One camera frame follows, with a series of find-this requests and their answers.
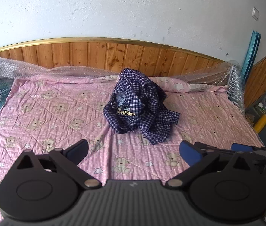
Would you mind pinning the pink bear-print quilt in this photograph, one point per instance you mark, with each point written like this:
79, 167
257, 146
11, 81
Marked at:
53, 113

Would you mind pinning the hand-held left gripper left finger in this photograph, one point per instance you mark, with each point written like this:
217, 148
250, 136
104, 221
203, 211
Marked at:
76, 151

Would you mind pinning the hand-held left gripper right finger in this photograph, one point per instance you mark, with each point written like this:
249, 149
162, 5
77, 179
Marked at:
189, 155

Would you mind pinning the clear bubble wrap sheet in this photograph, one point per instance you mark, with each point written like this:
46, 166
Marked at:
1, 67

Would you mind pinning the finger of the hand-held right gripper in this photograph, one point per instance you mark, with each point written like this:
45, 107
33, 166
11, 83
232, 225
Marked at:
202, 145
241, 147

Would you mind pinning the teal strips bundle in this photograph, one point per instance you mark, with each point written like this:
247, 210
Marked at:
250, 54

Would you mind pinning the white wall switch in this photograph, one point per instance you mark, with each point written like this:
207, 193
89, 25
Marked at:
255, 13

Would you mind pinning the wooden wall panelling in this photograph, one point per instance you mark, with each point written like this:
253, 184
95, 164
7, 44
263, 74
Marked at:
76, 54

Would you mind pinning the navy checked shirt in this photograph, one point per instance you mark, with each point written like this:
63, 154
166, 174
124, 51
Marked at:
147, 103

